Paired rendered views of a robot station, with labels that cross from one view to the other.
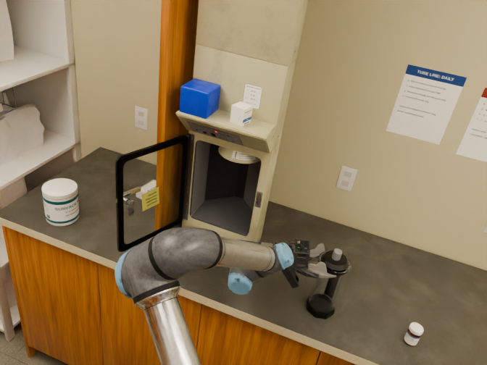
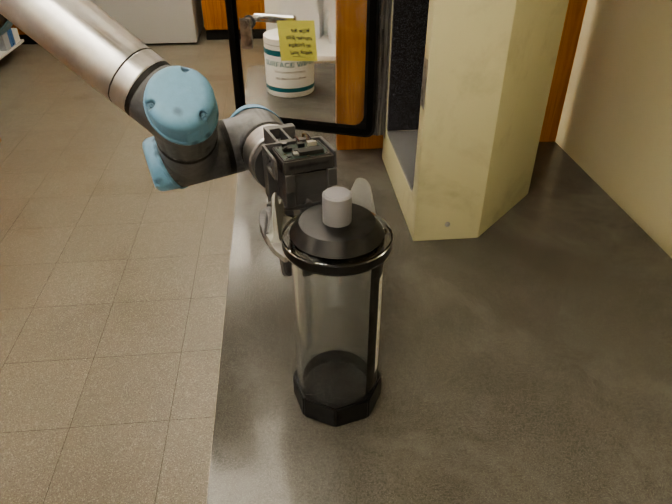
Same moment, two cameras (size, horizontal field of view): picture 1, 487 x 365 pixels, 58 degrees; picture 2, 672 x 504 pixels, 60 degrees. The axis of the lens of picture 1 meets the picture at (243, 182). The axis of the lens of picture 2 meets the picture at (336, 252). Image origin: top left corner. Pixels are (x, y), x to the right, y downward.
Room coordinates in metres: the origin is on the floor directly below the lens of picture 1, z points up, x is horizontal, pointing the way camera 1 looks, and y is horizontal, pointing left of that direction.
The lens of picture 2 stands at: (0.95, -0.78, 1.47)
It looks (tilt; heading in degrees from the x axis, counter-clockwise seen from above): 34 degrees down; 69
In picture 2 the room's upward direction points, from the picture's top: straight up
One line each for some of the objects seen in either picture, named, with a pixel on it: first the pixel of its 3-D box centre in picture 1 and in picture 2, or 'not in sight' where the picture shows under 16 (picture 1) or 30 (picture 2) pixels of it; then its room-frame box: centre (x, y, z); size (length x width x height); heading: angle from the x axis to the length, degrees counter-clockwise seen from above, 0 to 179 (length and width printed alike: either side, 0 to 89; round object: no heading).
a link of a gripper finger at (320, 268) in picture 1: (322, 269); (278, 221); (1.08, -0.29, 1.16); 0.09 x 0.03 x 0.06; 65
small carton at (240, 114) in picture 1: (240, 114); not in sight; (1.34, 0.04, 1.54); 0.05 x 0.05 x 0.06; 60
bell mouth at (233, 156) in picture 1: (242, 145); not in sight; (1.50, 0.03, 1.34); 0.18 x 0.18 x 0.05
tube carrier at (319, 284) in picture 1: (327, 284); (337, 316); (1.13, -0.34, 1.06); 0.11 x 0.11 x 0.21
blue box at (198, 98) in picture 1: (200, 98); not in sight; (1.38, 0.19, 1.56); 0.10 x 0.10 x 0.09; 74
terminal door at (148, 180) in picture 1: (153, 193); (301, 31); (1.31, 0.32, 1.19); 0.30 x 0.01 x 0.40; 143
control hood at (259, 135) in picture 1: (225, 132); not in sight; (1.35, 0.09, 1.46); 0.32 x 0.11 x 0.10; 74
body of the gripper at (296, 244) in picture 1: (291, 255); (293, 174); (1.13, -0.19, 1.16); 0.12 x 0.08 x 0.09; 89
